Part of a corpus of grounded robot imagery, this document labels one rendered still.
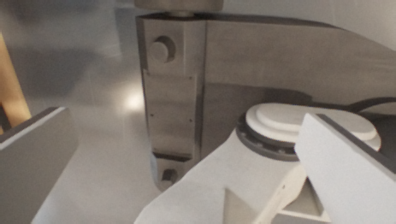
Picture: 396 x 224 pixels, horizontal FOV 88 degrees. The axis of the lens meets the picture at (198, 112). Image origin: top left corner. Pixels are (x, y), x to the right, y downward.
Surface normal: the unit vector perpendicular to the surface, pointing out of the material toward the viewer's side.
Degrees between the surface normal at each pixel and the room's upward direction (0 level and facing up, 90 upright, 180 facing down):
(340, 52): 0
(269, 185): 90
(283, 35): 0
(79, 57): 0
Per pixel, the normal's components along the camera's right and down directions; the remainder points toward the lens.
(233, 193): 0.04, -0.87
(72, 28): -0.19, 0.48
